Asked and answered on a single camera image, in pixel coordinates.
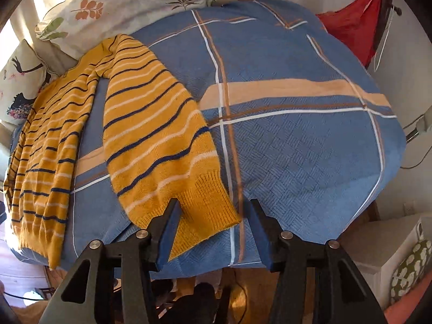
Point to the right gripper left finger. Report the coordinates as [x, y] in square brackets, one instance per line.
[86, 294]

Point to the white storage box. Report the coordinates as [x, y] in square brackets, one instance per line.
[378, 248]

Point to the red cloth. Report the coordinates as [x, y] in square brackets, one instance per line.
[355, 26]

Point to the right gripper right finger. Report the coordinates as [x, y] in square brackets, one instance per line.
[341, 294]

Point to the woman silhouette cushion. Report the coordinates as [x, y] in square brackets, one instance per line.
[22, 78]

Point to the yellow striped knit sweater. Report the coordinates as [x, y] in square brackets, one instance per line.
[156, 145]

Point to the leaf print pillow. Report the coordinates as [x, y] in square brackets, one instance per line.
[76, 26]

